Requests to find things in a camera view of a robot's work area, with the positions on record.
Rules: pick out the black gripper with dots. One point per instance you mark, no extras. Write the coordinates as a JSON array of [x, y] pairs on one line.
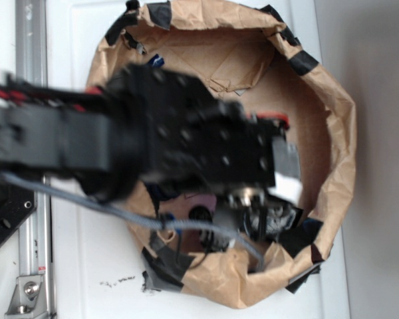
[[190, 141]]

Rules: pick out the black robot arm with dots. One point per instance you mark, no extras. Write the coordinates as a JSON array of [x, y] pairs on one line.
[[84, 136]]

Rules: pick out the brown paper bag container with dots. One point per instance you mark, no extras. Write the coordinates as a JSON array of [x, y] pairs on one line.
[[234, 47]]

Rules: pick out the pink camera housing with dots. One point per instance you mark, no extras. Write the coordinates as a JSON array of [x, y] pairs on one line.
[[197, 211]]

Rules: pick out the aluminium extrusion rail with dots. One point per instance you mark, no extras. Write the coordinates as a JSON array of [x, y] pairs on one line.
[[35, 238]]

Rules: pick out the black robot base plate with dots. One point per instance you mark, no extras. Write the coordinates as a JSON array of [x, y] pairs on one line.
[[16, 204]]

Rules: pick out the metal corner bracket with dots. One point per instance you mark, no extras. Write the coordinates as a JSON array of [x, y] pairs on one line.
[[28, 299]]

